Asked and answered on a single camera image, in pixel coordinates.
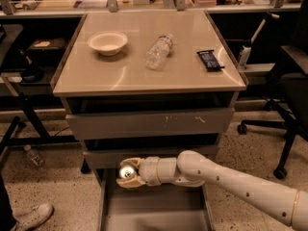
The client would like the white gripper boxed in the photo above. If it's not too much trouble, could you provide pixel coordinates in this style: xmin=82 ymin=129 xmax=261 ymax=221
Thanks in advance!
xmin=116 ymin=157 xmax=161 ymax=189

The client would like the green soda can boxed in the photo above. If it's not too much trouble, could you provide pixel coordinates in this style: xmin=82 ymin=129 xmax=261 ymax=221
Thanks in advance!
xmin=119 ymin=165 xmax=138 ymax=180

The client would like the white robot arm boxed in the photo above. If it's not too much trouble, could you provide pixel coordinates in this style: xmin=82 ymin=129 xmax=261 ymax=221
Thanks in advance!
xmin=116 ymin=150 xmax=308 ymax=231

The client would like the grey middle drawer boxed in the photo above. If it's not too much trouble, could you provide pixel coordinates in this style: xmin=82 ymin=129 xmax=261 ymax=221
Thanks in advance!
xmin=84 ymin=144 xmax=218 ymax=169

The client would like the open grey bottom drawer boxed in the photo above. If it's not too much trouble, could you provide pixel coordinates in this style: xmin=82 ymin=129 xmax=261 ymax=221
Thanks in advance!
xmin=97 ymin=169 xmax=216 ymax=231

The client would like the grey drawer cabinet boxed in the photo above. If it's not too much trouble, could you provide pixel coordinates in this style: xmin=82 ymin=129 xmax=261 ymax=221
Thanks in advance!
xmin=50 ymin=10 xmax=248 ymax=231

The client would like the grey top drawer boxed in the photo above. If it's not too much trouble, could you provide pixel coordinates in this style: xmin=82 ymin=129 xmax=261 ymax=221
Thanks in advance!
xmin=66 ymin=108 xmax=234 ymax=140

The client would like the water bottle on floor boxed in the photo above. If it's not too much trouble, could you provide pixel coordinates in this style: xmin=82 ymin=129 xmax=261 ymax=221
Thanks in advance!
xmin=24 ymin=144 xmax=44 ymax=167

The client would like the white sneaker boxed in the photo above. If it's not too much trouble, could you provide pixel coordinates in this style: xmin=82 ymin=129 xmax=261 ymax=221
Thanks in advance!
xmin=10 ymin=203 xmax=54 ymax=231

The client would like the clear plastic water bottle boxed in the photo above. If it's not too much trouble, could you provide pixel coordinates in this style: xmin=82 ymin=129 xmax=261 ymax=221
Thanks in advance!
xmin=145 ymin=34 xmax=173 ymax=69

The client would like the white paper bowl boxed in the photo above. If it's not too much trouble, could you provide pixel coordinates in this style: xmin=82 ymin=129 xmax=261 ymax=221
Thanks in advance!
xmin=88 ymin=31 xmax=128 ymax=56

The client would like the dark blue snack bar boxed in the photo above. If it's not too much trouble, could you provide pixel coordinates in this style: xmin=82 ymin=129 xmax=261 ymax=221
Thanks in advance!
xmin=197 ymin=50 xmax=223 ymax=71

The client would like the dark trouser leg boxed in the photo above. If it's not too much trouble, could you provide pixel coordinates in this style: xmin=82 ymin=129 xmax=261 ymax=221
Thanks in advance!
xmin=0 ymin=175 xmax=16 ymax=231

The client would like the black box under bench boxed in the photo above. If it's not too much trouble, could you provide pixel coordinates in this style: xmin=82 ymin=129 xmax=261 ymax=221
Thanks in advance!
xmin=27 ymin=38 xmax=67 ymax=67

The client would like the black office chair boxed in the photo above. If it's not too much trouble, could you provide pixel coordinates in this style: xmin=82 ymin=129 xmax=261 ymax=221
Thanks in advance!
xmin=237 ymin=0 xmax=308 ymax=179

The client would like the black table frame left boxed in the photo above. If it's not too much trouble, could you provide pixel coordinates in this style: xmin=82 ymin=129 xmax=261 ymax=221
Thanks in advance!
xmin=0 ymin=23 xmax=78 ymax=171

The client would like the white handled tool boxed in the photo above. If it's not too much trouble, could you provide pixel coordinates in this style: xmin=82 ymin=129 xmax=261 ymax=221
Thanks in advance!
xmin=238 ymin=13 xmax=279 ymax=70

